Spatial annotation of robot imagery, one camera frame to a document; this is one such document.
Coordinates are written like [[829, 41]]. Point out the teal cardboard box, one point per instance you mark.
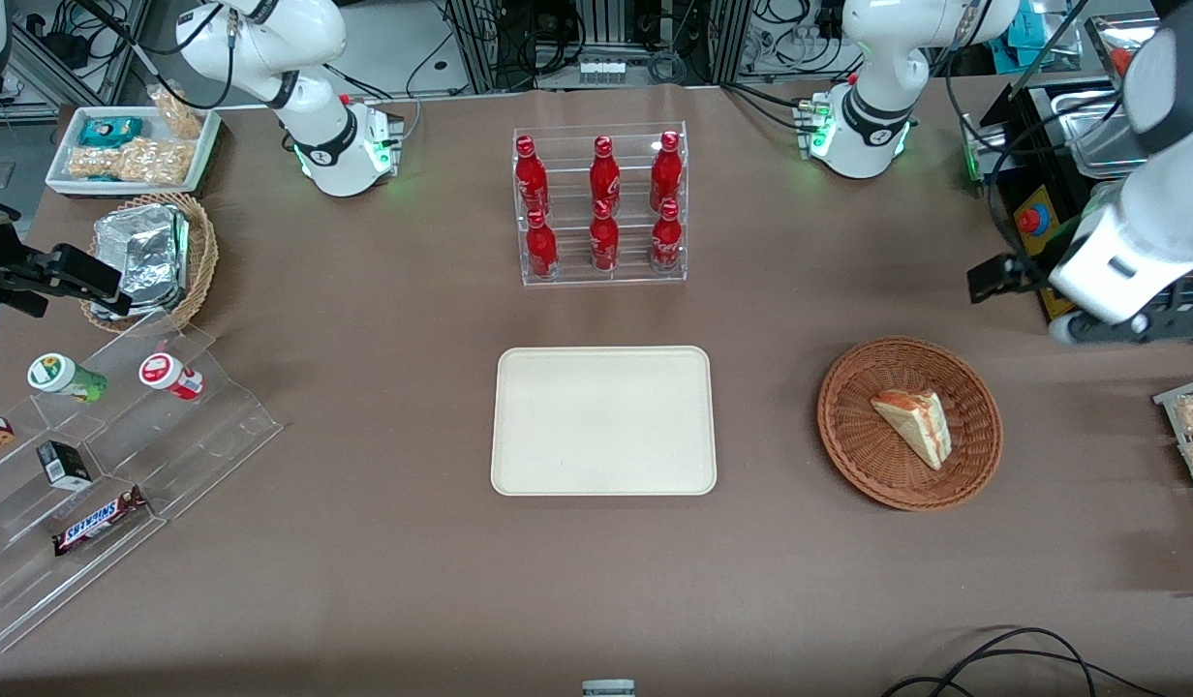
[[1042, 34]]

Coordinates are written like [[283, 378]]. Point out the tan wicker basket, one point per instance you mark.
[[204, 252]]

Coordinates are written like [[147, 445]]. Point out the black power adapter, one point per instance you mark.
[[62, 44]]

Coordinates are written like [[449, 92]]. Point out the small steel pan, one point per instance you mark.
[[1090, 126]]

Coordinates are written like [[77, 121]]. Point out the brown wicker basket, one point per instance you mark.
[[868, 455]]

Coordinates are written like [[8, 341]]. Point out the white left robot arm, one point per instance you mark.
[[868, 77]]

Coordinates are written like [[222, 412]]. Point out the red packaged food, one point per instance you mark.
[[1119, 60]]

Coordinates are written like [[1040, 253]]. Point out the snickers chocolate bar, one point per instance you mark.
[[98, 523]]

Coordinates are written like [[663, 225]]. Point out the white power strip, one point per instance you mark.
[[601, 70]]

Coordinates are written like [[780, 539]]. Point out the clear acrylic stepped shelf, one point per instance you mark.
[[209, 436]]

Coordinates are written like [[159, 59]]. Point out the grey device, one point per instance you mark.
[[608, 688]]

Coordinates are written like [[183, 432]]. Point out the green lidded cup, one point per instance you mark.
[[62, 376]]

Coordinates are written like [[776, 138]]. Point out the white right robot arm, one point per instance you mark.
[[267, 48]]

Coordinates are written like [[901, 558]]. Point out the small clear nut bag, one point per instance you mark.
[[178, 114]]

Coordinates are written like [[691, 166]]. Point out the small black box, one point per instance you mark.
[[66, 467]]

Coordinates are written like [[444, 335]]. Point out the black food warmer appliance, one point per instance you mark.
[[1027, 145]]

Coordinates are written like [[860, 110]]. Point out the teal snack bag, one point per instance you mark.
[[110, 131]]

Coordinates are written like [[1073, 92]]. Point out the red lidded cup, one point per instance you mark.
[[168, 374]]

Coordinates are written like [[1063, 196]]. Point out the triangular sandwich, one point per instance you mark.
[[918, 426]]

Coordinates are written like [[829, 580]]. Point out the white rectangular snack tray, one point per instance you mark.
[[64, 145]]

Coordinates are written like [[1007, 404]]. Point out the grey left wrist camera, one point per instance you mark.
[[1139, 327]]

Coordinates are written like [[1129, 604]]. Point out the cream plastic tray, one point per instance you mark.
[[602, 421]]

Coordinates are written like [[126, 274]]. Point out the clear acrylic bottle rack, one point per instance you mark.
[[635, 198]]

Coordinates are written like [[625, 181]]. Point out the large clear nut bag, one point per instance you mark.
[[132, 163]]

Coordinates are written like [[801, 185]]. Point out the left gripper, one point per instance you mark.
[[1005, 275]]

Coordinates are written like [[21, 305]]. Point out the silver foil container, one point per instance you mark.
[[141, 257]]

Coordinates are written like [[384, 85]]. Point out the red cola bottle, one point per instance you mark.
[[604, 174], [541, 247], [665, 169], [666, 242], [604, 242], [530, 174]]

